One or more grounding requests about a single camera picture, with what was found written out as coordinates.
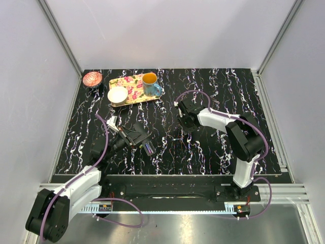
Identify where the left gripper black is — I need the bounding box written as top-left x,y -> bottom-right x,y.
105,126 -> 149,161

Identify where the black remote control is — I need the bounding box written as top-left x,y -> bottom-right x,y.
132,121 -> 157,155

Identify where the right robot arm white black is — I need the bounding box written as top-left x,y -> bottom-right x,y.
174,100 -> 265,201

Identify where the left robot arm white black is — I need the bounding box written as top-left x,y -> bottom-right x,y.
25,123 -> 154,243

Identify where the white small bowl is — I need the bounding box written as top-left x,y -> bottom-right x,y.
107,86 -> 128,107

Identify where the blue mug orange inside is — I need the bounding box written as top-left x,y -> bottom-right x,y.
142,73 -> 162,97

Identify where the floral yellow tray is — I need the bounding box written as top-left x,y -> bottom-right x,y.
109,74 -> 160,105

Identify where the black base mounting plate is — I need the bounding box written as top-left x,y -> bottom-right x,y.
100,175 -> 261,212

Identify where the red patterned bowl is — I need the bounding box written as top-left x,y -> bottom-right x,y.
82,71 -> 103,88

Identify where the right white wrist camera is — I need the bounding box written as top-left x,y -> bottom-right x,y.
174,101 -> 183,118

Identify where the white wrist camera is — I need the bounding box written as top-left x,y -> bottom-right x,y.
174,101 -> 183,118
106,115 -> 119,132

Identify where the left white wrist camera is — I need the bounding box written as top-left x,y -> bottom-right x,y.
106,115 -> 119,132

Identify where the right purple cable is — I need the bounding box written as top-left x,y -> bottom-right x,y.
175,90 -> 274,221

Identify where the purple cable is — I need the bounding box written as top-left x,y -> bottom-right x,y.
175,90 -> 274,221
39,113 -> 145,241

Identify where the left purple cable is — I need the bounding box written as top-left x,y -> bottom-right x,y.
39,113 -> 145,241

